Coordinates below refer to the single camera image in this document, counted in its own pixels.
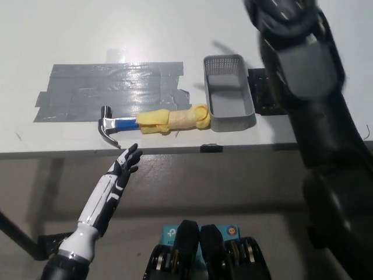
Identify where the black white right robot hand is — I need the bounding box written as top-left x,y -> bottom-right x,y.
243,0 -> 318,23

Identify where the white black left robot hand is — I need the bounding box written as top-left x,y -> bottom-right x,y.
77,142 -> 143,237

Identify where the blue-handled hammer with yellow wrap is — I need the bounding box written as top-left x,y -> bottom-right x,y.
97,103 -> 211,149

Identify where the black tape patch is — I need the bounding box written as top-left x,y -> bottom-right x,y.
247,68 -> 289,116

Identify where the black table leg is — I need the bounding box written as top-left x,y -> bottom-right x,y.
0,209 -> 40,260

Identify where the gray perforated plastic basket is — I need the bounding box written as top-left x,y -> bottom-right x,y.
203,54 -> 258,132

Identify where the gray duct tape patch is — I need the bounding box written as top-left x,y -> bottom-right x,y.
33,61 -> 192,124

